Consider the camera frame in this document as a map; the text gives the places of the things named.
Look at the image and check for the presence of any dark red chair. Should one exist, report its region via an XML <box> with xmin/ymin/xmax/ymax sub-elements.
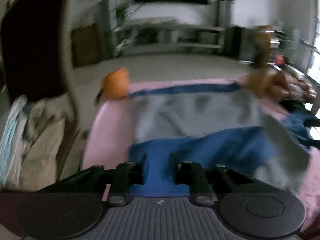
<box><xmin>0</xmin><ymin>0</ymin><xmax>83</xmax><ymax>170</ymax></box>

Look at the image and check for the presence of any dark grey drawer cabinet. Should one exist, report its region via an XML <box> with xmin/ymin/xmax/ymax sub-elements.
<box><xmin>225</xmin><ymin>26</ymin><xmax>253</xmax><ymax>58</ymax></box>

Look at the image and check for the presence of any grey metal box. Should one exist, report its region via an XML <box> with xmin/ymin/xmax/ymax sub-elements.
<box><xmin>157</xmin><ymin>30</ymin><xmax>172</xmax><ymax>43</ymax></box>

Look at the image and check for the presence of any orange juice bottle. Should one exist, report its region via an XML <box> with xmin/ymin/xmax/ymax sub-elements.
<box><xmin>246</xmin><ymin>26</ymin><xmax>274</xmax><ymax>98</ymax></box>

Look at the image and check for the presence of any green potted plant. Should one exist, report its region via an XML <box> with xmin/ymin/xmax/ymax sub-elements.
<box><xmin>115</xmin><ymin>4</ymin><xmax>137</xmax><ymax>28</ymax></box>

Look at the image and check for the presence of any grey and blue sweater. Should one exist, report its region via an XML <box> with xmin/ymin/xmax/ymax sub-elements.
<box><xmin>127</xmin><ymin>83</ymin><xmax>312</xmax><ymax>198</ymax></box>

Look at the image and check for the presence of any grey TV stand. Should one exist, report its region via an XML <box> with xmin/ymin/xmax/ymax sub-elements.
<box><xmin>114</xmin><ymin>17</ymin><xmax>225</xmax><ymax>55</ymax></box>

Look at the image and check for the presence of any pink printed blanket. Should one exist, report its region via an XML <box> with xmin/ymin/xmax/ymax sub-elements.
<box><xmin>81</xmin><ymin>79</ymin><xmax>320</xmax><ymax>233</ymax></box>

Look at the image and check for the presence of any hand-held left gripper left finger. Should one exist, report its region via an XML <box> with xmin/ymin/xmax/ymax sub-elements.
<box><xmin>37</xmin><ymin>153</ymin><xmax>148</xmax><ymax>207</ymax></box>

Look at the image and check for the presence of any brown wooden cabinet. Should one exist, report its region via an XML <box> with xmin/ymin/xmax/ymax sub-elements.
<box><xmin>71</xmin><ymin>24</ymin><xmax>102</xmax><ymax>68</ymax></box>

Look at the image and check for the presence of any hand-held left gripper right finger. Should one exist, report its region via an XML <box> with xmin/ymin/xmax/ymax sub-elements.
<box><xmin>170</xmin><ymin>153</ymin><xmax>283</xmax><ymax>207</ymax></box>

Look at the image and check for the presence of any beige garment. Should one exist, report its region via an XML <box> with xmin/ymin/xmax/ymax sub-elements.
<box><xmin>20</xmin><ymin>97</ymin><xmax>75</xmax><ymax>188</ymax></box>

